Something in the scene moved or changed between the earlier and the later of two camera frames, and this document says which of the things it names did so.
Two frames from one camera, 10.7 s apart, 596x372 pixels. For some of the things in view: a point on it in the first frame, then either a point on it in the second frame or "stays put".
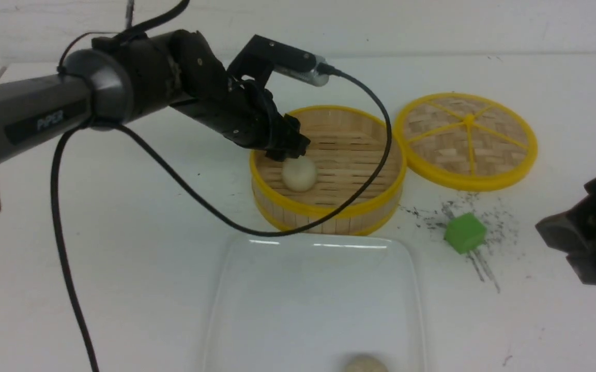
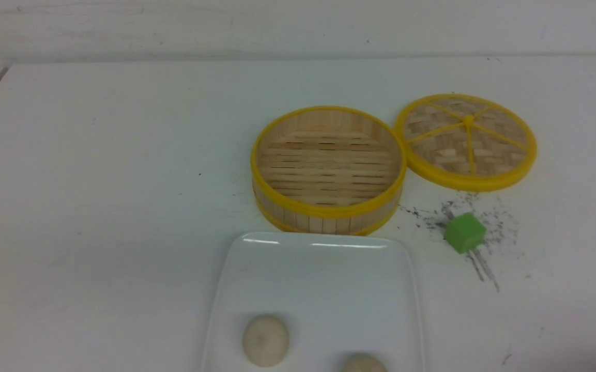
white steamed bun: (299, 174) → (266, 341)
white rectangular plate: (311, 302) stays put
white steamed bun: (365, 362) stays put
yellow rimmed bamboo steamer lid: (467, 141) stays put
